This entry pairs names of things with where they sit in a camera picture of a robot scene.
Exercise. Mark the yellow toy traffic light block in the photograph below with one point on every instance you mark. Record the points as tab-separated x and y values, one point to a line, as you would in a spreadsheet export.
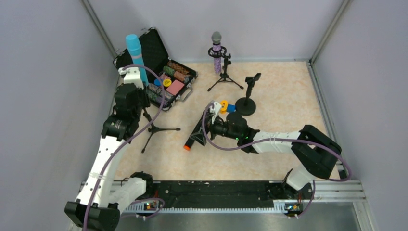
224	106

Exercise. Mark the blue toy block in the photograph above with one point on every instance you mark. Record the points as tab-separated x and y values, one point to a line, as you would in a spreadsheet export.
231	108

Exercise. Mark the blue tan chip stack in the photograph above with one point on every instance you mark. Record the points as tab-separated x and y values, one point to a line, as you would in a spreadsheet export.
156	89

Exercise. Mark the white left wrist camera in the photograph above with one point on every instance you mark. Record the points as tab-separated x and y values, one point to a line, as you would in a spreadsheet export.
132	76

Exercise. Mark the purple glitter microphone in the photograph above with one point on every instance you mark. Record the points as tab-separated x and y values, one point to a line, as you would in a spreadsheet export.
216	48

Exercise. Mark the black round base stand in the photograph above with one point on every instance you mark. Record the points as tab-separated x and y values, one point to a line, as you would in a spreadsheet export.
245	105

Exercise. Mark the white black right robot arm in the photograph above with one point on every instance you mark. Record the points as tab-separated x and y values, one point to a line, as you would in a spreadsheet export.
317	153

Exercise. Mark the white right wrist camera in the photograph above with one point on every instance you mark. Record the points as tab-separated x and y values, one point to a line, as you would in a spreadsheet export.
214	110

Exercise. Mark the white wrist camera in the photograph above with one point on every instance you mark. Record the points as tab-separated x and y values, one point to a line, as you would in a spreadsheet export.
132	76
214	110

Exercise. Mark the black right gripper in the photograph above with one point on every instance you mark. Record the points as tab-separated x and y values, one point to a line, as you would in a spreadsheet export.
208	129

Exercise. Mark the red tan chip stack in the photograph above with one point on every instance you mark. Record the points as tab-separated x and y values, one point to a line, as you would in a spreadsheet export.
178	72

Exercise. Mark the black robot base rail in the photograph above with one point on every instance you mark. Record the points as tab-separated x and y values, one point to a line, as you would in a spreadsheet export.
226	194

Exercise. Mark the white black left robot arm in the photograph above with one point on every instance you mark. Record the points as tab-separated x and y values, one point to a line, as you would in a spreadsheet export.
97	208

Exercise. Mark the teal blue microphone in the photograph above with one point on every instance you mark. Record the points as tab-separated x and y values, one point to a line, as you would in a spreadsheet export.
135	51

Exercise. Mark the purple chip stack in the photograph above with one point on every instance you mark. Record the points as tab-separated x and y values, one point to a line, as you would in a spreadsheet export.
157	99

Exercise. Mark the yellow big blind button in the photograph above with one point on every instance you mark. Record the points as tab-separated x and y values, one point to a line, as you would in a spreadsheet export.
166	82

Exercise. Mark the black tripod mic stand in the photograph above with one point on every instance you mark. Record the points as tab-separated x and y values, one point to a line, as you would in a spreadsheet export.
153	129

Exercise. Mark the black poker chip case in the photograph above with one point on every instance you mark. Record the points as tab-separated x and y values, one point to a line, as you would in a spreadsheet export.
155	57

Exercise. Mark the black orange-tipped microphone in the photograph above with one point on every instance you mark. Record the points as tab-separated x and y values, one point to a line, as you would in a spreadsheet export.
186	145

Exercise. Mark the blue dealer button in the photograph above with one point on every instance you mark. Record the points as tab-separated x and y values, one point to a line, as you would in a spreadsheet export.
158	82

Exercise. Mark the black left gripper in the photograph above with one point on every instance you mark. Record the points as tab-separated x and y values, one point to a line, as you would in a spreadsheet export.
140	96

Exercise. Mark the red card deck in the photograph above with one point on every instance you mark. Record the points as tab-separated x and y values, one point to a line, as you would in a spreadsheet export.
175	87

